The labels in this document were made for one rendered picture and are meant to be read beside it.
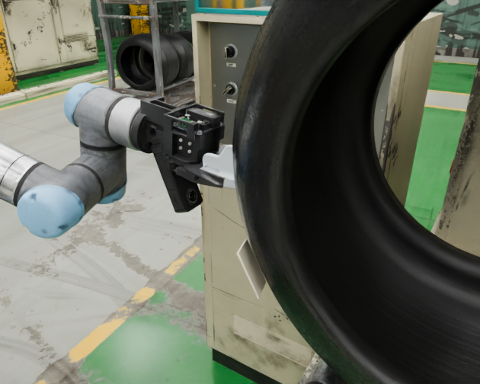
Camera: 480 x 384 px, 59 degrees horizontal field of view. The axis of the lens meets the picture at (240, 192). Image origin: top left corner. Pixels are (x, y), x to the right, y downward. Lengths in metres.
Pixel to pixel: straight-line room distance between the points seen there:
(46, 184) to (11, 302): 1.69
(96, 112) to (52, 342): 1.46
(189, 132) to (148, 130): 0.10
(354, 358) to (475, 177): 0.39
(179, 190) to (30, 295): 1.73
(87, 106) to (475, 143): 0.60
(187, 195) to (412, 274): 0.37
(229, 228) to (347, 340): 0.90
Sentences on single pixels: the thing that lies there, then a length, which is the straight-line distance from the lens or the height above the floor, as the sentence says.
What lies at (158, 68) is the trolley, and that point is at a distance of 4.07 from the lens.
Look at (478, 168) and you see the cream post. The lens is 0.76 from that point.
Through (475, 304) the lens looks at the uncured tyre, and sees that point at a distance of 0.73.
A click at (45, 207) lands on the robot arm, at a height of 1.08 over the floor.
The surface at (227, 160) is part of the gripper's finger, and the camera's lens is 0.56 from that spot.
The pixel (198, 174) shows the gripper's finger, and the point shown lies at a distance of 0.57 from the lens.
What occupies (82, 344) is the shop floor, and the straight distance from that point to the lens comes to 1.97.
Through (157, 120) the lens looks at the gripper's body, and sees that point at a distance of 0.63.
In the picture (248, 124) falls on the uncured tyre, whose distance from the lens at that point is 0.41.
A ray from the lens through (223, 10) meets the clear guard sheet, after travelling 1.17.
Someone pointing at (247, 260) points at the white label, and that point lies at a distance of 0.50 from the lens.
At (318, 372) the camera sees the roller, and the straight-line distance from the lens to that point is 0.58.
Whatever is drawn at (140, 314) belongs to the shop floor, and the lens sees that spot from 2.04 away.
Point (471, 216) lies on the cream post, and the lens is 0.79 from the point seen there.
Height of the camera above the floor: 1.35
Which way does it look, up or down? 27 degrees down
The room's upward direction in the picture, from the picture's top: straight up
